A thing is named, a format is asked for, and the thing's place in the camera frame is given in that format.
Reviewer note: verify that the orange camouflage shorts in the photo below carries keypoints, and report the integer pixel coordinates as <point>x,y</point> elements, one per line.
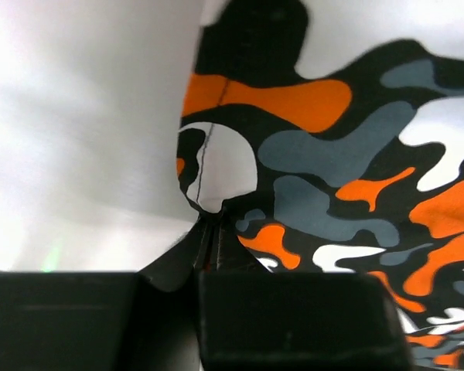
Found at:
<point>330,134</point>

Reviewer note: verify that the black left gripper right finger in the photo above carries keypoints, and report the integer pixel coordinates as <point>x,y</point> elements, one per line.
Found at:
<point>249,318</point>

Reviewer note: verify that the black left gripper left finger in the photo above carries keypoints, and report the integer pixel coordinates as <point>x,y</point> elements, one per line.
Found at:
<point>82,320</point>

